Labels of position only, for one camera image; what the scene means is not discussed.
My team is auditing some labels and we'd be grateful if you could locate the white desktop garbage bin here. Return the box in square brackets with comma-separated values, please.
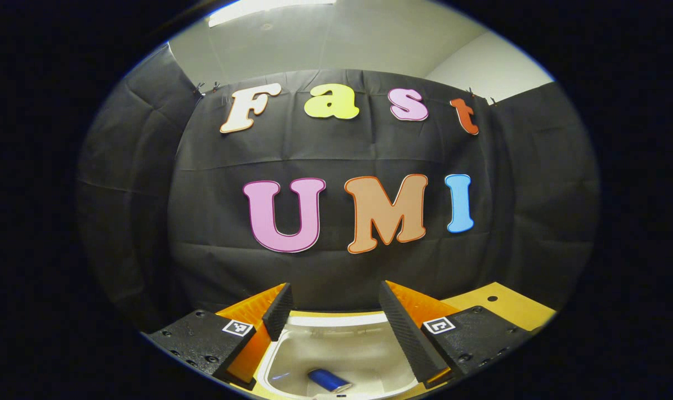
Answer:
[256, 312, 420, 400]

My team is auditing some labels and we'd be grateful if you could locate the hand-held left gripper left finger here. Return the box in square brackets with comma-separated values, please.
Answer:
[147, 282, 294, 391]

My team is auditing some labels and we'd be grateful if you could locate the ceiling light panel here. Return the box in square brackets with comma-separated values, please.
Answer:
[207, 0, 337, 28]

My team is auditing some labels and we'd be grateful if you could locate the blue silver pop can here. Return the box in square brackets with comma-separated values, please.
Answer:
[307, 368, 353, 394]

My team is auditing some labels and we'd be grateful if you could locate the wooden desktop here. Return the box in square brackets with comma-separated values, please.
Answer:
[217, 282, 557, 400]

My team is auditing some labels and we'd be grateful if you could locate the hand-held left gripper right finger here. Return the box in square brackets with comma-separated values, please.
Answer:
[378, 281, 537, 389]

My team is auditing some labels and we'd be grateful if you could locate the black backdrop cloth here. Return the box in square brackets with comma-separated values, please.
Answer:
[75, 44, 601, 334]

